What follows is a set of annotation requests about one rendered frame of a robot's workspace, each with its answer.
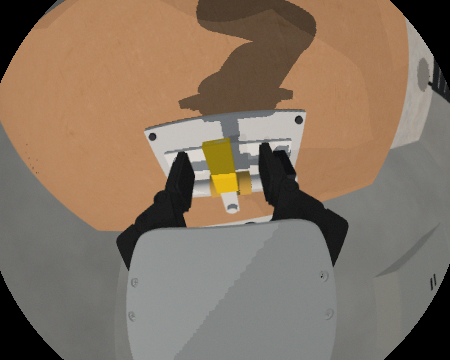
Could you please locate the grey rectangular mounting plate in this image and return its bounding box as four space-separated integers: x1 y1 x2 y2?
144 110 306 179

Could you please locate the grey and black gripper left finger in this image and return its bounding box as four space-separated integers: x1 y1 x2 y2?
116 151 195 271

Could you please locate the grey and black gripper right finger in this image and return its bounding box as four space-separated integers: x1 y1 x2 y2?
258 142 349 267

